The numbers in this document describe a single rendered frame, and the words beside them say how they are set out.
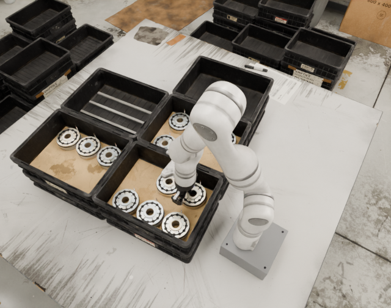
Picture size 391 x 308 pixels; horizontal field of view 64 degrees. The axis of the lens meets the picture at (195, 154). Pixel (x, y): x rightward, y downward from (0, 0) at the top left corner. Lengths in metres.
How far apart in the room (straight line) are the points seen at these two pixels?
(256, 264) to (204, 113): 0.75
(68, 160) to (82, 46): 1.50
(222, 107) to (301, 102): 1.26
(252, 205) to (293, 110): 0.93
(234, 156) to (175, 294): 0.73
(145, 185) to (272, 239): 0.54
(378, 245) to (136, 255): 1.58
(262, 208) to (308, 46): 1.82
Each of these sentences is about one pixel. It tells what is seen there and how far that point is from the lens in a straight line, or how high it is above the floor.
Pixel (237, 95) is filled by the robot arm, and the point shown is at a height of 1.52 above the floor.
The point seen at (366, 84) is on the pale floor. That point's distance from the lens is 3.23.
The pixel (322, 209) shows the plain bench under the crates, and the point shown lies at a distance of 1.48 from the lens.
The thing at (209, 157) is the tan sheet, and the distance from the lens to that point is 1.35.
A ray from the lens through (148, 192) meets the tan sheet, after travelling 1.28.
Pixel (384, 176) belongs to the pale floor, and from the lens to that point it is 2.63.
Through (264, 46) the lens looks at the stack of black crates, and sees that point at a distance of 2.69.
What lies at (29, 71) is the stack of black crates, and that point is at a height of 0.49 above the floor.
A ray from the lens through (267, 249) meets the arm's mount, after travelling 1.24.
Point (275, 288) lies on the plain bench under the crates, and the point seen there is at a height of 0.70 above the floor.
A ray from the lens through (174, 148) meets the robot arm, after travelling 0.89.
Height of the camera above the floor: 1.95
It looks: 56 degrees down
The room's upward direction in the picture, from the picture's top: straight up
